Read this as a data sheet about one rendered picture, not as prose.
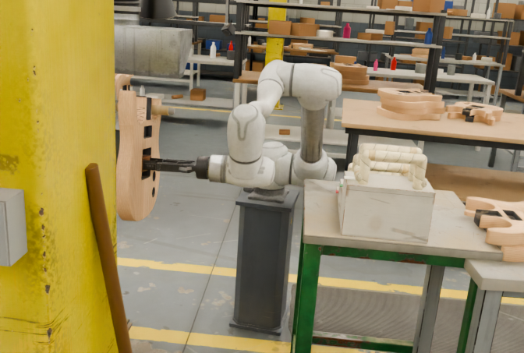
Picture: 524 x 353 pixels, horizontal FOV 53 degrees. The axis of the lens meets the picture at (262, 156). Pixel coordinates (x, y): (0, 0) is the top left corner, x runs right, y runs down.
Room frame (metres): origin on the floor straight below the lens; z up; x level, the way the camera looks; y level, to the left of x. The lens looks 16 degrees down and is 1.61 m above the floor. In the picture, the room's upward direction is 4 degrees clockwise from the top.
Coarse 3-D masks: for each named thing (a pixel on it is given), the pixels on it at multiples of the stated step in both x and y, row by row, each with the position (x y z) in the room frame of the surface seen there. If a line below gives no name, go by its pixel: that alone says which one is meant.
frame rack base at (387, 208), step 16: (352, 176) 1.63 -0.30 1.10; (384, 176) 1.66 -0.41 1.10; (400, 176) 1.67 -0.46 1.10; (352, 192) 1.54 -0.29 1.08; (368, 192) 1.54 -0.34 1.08; (384, 192) 1.54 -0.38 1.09; (400, 192) 1.53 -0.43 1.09; (416, 192) 1.53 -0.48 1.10; (432, 192) 1.52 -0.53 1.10; (352, 208) 1.54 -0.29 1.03; (368, 208) 1.54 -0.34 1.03; (384, 208) 1.54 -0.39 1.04; (400, 208) 1.53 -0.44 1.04; (416, 208) 1.53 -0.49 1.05; (432, 208) 1.52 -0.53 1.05; (352, 224) 1.54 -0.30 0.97; (368, 224) 1.54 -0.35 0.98; (384, 224) 1.53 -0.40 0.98; (400, 224) 1.53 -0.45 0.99; (416, 224) 1.53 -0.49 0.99; (400, 240) 1.53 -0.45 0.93; (416, 240) 1.53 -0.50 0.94
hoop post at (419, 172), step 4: (416, 164) 1.55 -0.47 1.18; (420, 164) 1.54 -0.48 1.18; (424, 164) 1.54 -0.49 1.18; (416, 168) 1.55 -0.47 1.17; (420, 168) 1.54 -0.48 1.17; (424, 168) 1.54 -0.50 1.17; (416, 172) 1.54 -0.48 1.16; (420, 172) 1.54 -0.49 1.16; (424, 172) 1.54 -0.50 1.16; (416, 176) 1.54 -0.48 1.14; (420, 176) 1.54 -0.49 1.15; (424, 176) 1.55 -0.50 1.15; (416, 180) 1.54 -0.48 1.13; (420, 180) 1.54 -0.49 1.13; (412, 184) 1.55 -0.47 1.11; (416, 184) 1.54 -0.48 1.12; (420, 184) 1.54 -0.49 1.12; (412, 188) 1.55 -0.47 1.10; (416, 188) 1.54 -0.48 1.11; (420, 188) 1.54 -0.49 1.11
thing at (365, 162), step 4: (364, 156) 1.55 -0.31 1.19; (360, 160) 1.57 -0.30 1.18; (364, 160) 1.55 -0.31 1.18; (368, 160) 1.55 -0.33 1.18; (360, 164) 1.56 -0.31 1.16; (364, 164) 1.55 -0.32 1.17; (368, 164) 1.55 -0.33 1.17; (360, 168) 1.56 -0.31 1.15; (364, 168) 1.55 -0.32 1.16; (368, 168) 1.55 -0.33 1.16; (360, 172) 1.56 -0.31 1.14; (364, 172) 1.55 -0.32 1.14; (368, 172) 1.56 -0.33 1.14; (364, 176) 1.55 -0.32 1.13; (368, 176) 1.56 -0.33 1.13; (364, 180) 1.55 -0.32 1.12; (368, 180) 1.56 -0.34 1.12; (360, 184) 1.55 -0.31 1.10; (364, 184) 1.55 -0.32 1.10
